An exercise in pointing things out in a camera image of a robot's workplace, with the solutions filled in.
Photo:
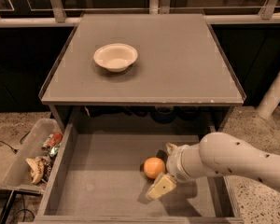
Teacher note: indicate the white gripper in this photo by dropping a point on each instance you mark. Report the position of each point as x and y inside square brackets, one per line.
[174, 164]

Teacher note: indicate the orange fruit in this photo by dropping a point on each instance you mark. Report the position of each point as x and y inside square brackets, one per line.
[153, 167]

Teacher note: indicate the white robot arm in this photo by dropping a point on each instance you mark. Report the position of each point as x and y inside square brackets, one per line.
[217, 154]

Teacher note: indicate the grey open top drawer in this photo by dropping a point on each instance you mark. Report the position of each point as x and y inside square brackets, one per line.
[98, 179]

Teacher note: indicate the grey cabinet counter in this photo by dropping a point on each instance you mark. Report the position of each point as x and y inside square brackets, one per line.
[179, 63]

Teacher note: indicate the red soda can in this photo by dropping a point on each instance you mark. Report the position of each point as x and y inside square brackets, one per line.
[52, 140]

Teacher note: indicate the white bowl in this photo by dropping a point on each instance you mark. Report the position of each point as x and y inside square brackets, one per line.
[115, 57]

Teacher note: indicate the tan crumpled snack bag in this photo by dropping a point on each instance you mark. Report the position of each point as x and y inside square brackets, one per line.
[40, 169]

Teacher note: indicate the clear plastic bin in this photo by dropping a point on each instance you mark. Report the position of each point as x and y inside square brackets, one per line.
[17, 177]

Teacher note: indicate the metal window frame rail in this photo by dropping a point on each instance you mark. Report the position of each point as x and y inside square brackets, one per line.
[40, 12]

